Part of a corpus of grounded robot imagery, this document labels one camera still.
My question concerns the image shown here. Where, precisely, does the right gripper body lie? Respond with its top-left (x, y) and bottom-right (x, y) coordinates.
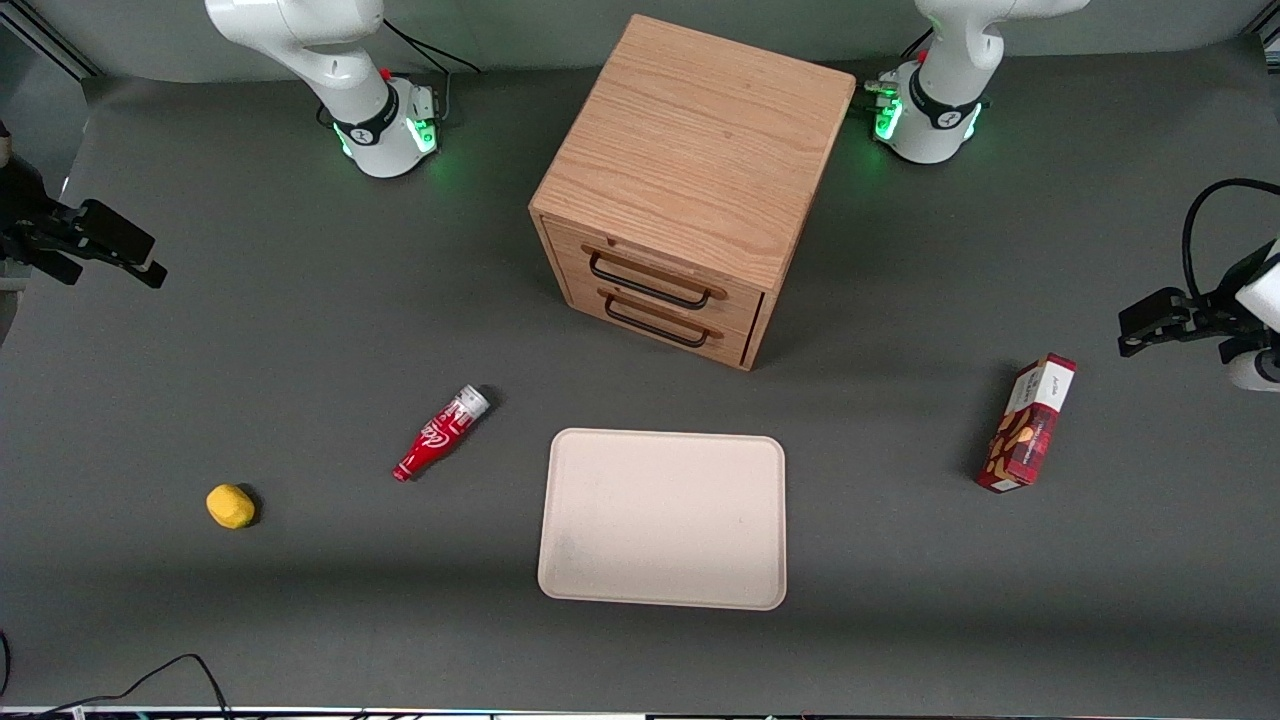
top-left (0, 122), bottom-right (51, 263)

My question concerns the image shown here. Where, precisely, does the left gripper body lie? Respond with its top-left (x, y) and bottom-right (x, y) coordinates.
top-left (1237, 240), bottom-right (1280, 332)

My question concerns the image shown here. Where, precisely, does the oak drawer with grooved front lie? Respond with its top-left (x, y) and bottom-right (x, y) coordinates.
top-left (545, 218), bottom-right (766, 323)

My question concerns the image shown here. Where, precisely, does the black metal handle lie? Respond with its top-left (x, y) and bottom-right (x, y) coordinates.
top-left (603, 292), bottom-right (711, 349)
top-left (588, 251), bottom-right (713, 310)

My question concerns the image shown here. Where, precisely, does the oak drawer with plain front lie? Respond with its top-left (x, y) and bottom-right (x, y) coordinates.
top-left (563, 272), bottom-right (753, 365)

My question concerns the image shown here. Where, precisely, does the oak wooden drawer cabinet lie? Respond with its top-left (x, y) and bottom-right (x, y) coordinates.
top-left (528, 14), bottom-right (858, 372)

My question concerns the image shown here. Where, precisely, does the red snack box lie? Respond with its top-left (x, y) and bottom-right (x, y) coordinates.
top-left (976, 353), bottom-right (1078, 493)

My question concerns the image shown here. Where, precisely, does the yellow lemon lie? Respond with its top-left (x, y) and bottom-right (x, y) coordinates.
top-left (206, 484), bottom-right (257, 530)

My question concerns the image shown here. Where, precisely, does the red cola bottle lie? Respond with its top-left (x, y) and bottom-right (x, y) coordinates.
top-left (392, 385), bottom-right (492, 483)

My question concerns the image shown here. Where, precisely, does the beige rectangular tray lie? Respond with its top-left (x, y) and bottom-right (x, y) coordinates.
top-left (537, 428), bottom-right (788, 612)

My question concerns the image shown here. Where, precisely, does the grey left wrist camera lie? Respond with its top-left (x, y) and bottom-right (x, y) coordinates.
top-left (1220, 337), bottom-right (1280, 393)

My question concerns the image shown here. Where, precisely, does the black left wrist camera cable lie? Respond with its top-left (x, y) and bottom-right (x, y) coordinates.
top-left (1181, 178), bottom-right (1280, 301)

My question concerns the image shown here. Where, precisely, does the aluminium frame rail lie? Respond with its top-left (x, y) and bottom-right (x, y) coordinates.
top-left (0, 0), bottom-right (103, 81)

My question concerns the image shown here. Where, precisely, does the black right arm base cable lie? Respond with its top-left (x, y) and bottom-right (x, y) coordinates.
top-left (383, 18), bottom-right (482, 77)

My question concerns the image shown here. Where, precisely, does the black cable at table edge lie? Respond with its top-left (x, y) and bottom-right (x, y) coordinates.
top-left (0, 630), bottom-right (236, 720)

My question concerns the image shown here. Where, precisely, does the black metal handle on plain drawer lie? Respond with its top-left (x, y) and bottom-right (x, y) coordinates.
top-left (603, 292), bottom-right (711, 349)

